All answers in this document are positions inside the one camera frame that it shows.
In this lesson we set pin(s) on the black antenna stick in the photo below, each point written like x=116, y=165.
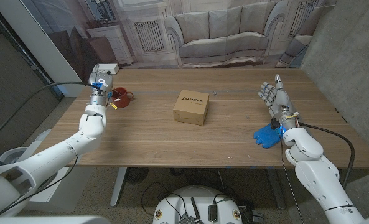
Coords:
x=196, y=210

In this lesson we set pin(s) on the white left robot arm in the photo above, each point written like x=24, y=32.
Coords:
x=47, y=158

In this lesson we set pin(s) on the grey table leg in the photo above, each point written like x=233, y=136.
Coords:
x=118, y=186
x=277, y=189

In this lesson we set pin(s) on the black plug adapter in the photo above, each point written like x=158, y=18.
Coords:
x=212, y=213

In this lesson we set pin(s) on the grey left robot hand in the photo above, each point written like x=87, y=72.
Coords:
x=100, y=90

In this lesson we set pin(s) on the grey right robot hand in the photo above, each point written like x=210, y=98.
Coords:
x=280, y=102

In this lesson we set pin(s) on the brown cardboard box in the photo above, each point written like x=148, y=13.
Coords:
x=192, y=112

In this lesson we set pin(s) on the white robot torso base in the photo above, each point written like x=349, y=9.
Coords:
x=196, y=199

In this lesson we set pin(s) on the white robot head rim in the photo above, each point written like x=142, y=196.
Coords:
x=47, y=220

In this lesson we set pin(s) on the white floor stand base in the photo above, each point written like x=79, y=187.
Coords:
x=13, y=154

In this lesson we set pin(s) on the round black floor fan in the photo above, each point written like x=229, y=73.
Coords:
x=136, y=175

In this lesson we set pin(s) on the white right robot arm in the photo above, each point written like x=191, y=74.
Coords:
x=321, y=177

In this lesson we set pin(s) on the white power strip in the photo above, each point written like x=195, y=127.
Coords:
x=111, y=68

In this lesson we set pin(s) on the printed living room backdrop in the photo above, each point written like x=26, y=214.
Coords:
x=221, y=31

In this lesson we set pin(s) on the red mug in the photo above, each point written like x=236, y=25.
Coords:
x=122, y=96

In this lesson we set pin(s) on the blue plastic object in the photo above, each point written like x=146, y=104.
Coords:
x=266, y=137

